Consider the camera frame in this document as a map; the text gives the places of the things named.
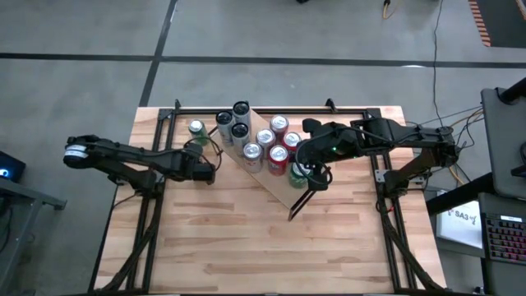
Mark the black mat orange striped edge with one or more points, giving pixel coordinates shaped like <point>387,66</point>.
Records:
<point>505,24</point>

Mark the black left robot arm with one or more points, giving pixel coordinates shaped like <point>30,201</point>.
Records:
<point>123,156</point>

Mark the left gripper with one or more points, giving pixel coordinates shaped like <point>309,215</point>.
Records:
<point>197,164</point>

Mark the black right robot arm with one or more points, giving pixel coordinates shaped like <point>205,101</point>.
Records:
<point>411,133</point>

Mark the grey metal side table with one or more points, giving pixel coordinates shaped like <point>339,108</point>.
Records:
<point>33,197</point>

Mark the black laptop backlit keyboard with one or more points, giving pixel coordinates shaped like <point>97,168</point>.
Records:
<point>505,240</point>

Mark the red Fanta can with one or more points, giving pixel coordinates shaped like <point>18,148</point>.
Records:
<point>291,140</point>
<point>278,158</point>

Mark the grey laptop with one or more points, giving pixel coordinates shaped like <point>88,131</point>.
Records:
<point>503,144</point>

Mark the wooden shelf black metal frame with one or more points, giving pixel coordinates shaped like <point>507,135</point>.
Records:
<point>271,185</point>

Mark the black tube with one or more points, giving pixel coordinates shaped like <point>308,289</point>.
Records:
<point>513,92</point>

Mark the white Celsius slim can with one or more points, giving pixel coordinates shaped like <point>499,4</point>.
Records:
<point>241,110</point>

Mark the black side desk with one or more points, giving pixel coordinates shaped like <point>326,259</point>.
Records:
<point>452,197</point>

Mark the silver Diet Coke can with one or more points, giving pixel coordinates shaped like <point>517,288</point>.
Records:
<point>252,156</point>
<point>279,123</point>
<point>266,137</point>

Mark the slim can black lid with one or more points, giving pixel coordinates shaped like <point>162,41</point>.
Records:
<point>240,135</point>
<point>225,123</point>

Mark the green Sprite can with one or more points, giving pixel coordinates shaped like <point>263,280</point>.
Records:
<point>197,127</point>
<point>296,178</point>

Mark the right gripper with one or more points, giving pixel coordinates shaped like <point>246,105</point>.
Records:
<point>328,144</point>

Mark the white SA3 sign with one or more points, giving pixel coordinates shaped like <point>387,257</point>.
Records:
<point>460,224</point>

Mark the black device blue light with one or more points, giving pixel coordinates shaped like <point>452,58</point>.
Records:
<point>9,166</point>

